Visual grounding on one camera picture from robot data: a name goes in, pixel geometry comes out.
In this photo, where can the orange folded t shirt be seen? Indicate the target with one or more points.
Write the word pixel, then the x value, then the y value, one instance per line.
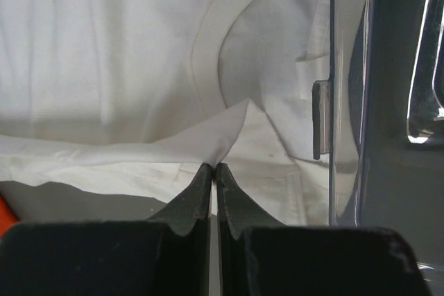
pixel 7 216

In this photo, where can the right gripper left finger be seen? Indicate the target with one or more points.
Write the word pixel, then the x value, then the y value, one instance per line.
pixel 190 209

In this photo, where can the clear plastic bin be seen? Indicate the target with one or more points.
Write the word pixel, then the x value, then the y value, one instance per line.
pixel 379 117

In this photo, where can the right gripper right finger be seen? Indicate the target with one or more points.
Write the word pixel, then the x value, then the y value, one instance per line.
pixel 237 211

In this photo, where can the white t shirt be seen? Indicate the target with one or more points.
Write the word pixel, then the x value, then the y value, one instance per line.
pixel 131 96

